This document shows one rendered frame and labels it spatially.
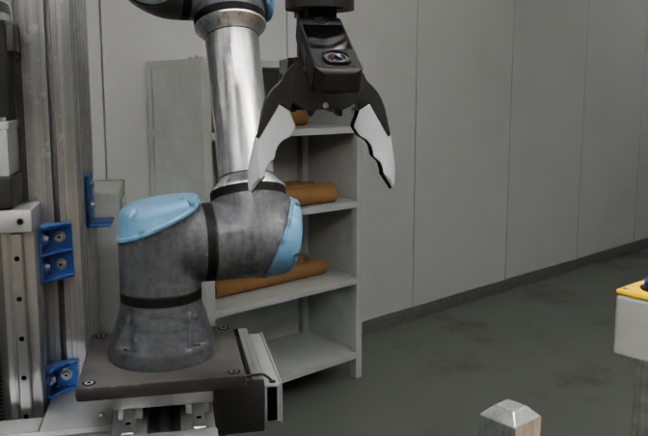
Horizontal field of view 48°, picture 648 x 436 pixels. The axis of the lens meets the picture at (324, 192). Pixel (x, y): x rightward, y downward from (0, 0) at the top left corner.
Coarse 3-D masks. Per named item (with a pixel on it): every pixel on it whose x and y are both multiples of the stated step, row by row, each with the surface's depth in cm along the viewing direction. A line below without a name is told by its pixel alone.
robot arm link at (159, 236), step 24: (120, 216) 102; (144, 216) 100; (168, 216) 100; (192, 216) 103; (120, 240) 102; (144, 240) 100; (168, 240) 100; (192, 240) 102; (216, 240) 103; (120, 264) 103; (144, 264) 100; (168, 264) 101; (192, 264) 102; (216, 264) 104; (120, 288) 105; (144, 288) 101; (168, 288) 101; (192, 288) 104
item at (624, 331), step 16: (624, 288) 75; (640, 288) 75; (624, 304) 75; (640, 304) 73; (624, 320) 75; (640, 320) 74; (624, 336) 75; (640, 336) 74; (624, 352) 75; (640, 352) 74
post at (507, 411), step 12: (492, 408) 59; (504, 408) 58; (516, 408) 58; (528, 408) 59; (480, 420) 59; (492, 420) 58; (504, 420) 58; (516, 420) 57; (528, 420) 58; (540, 420) 59; (480, 432) 59; (492, 432) 58; (504, 432) 57; (516, 432) 57; (528, 432) 58
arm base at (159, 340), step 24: (120, 312) 105; (144, 312) 101; (168, 312) 102; (192, 312) 104; (120, 336) 103; (144, 336) 101; (168, 336) 101; (192, 336) 105; (120, 360) 102; (144, 360) 101; (168, 360) 101; (192, 360) 103
